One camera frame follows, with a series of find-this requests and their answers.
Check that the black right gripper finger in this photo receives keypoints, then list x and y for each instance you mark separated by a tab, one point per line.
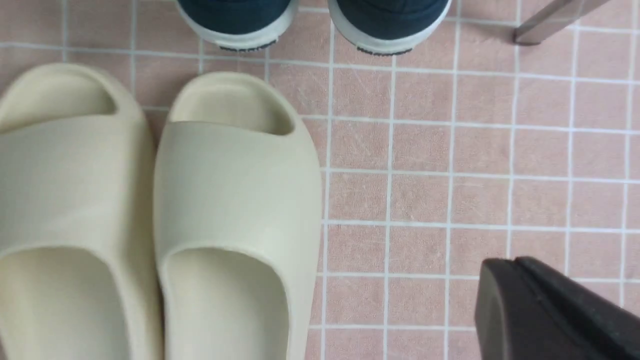
527	310

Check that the navy slip-on shoe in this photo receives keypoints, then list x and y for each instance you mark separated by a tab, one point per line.
387	27
239	25

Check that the chrome metal shoe rack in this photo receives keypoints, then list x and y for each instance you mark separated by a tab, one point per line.
553	18

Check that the pink checkered tablecloth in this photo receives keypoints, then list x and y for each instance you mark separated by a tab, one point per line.
466	148

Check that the right cream foam slide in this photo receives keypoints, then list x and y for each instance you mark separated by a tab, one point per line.
237	215

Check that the cream foam slide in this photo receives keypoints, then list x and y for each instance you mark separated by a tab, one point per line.
237	215
78	275

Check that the left cream foam slide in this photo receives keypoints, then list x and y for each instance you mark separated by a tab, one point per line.
78	275

